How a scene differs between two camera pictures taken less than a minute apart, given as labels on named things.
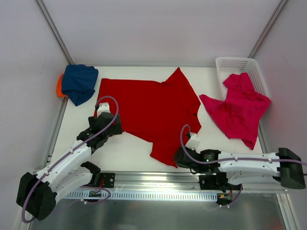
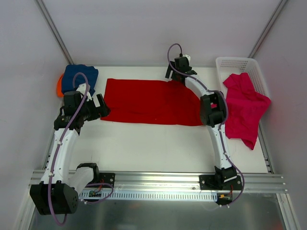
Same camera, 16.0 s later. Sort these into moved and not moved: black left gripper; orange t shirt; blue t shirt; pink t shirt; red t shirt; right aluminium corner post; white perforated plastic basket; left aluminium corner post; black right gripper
Moved: black right gripper; red t shirt; black left gripper
Not moved: white perforated plastic basket; blue t shirt; orange t shirt; right aluminium corner post; pink t shirt; left aluminium corner post
